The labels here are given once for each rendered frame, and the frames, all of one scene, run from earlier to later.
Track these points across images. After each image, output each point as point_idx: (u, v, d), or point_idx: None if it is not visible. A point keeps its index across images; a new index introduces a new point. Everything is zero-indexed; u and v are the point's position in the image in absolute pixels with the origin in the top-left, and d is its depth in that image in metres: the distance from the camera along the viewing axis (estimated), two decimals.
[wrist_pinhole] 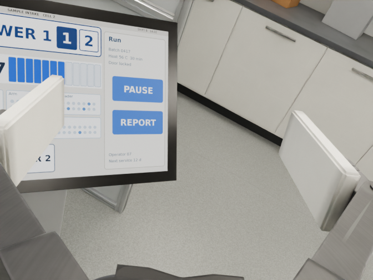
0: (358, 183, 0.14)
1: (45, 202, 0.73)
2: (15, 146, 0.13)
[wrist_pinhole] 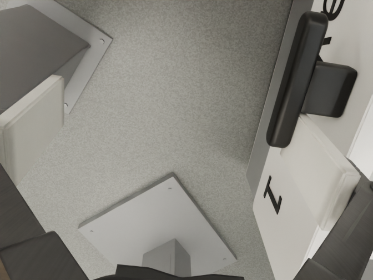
0: (359, 183, 0.14)
1: None
2: (15, 146, 0.13)
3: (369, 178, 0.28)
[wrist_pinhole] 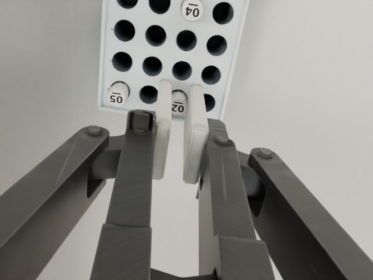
0: (215, 140, 0.16)
1: None
2: (168, 139, 0.16)
3: None
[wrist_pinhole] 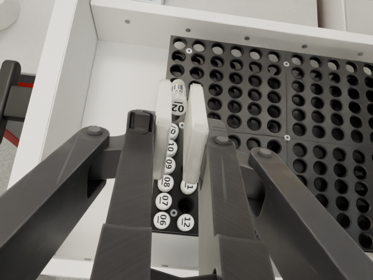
0: (215, 140, 0.16)
1: None
2: (168, 139, 0.16)
3: None
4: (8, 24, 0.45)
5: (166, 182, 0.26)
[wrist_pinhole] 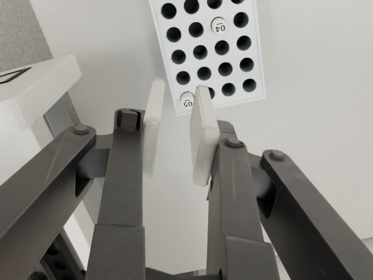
0: (225, 141, 0.16)
1: None
2: (157, 139, 0.16)
3: None
4: None
5: None
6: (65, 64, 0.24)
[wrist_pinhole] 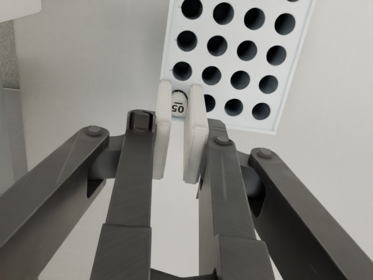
0: (215, 140, 0.16)
1: None
2: (168, 139, 0.16)
3: None
4: None
5: None
6: None
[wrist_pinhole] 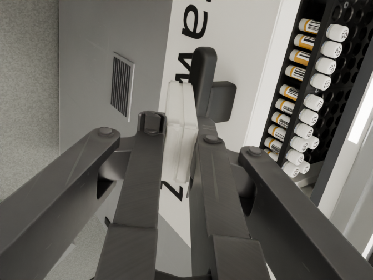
0: (205, 138, 0.16)
1: None
2: (178, 141, 0.16)
3: None
4: None
5: (304, 147, 0.32)
6: None
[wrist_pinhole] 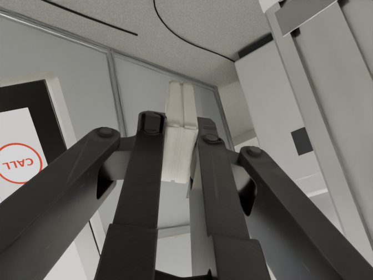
0: (205, 138, 0.16)
1: None
2: (178, 141, 0.16)
3: None
4: None
5: None
6: None
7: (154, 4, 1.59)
